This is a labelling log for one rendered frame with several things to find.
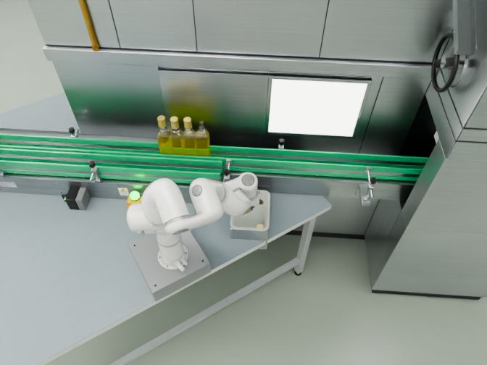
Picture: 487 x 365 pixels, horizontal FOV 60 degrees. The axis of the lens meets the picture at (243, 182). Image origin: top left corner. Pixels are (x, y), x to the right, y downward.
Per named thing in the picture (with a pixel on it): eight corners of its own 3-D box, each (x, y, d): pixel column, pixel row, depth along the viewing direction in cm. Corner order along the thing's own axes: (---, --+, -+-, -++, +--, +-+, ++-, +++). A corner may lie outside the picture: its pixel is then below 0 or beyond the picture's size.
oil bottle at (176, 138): (187, 158, 206) (182, 126, 190) (185, 166, 203) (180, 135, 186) (176, 157, 206) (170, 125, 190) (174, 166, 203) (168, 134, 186)
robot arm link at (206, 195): (180, 195, 147) (194, 235, 144) (146, 192, 127) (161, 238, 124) (219, 176, 142) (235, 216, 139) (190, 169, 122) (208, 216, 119)
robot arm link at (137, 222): (170, 225, 137) (120, 227, 136) (178, 235, 160) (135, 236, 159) (170, 197, 139) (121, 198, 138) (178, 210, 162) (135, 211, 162)
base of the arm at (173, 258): (198, 262, 176) (196, 242, 164) (173, 280, 170) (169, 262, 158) (176, 237, 183) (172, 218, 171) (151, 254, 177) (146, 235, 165)
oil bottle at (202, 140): (211, 158, 206) (209, 127, 189) (209, 167, 203) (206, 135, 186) (199, 158, 206) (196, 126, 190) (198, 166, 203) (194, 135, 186)
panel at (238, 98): (354, 135, 203) (371, 76, 177) (354, 139, 201) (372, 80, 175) (169, 124, 207) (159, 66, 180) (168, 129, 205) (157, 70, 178)
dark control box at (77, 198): (91, 198, 207) (86, 187, 200) (86, 211, 201) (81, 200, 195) (75, 196, 207) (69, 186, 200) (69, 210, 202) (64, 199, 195)
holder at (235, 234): (269, 193, 209) (269, 183, 203) (267, 240, 192) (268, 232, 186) (235, 191, 210) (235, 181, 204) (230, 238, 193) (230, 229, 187)
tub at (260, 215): (269, 201, 206) (270, 190, 199) (267, 240, 192) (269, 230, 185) (233, 199, 206) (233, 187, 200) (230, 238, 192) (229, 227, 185)
